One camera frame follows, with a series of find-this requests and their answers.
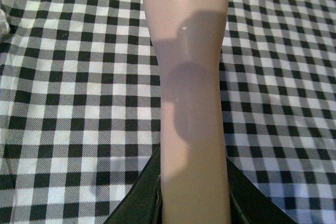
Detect beige hand brush black bristles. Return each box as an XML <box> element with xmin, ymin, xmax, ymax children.
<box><xmin>143</xmin><ymin>0</ymin><xmax>231</xmax><ymax>223</ymax></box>

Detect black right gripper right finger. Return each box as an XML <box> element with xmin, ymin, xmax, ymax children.
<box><xmin>227</xmin><ymin>159</ymin><xmax>292</xmax><ymax>224</ymax></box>

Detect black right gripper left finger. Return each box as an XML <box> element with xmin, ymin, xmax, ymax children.
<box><xmin>105</xmin><ymin>145</ymin><xmax>163</xmax><ymax>223</ymax></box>

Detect black white checkered tablecloth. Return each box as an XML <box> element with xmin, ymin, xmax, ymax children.
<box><xmin>1</xmin><ymin>0</ymin><xmax>335</xmax><ymax>223</ymax></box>

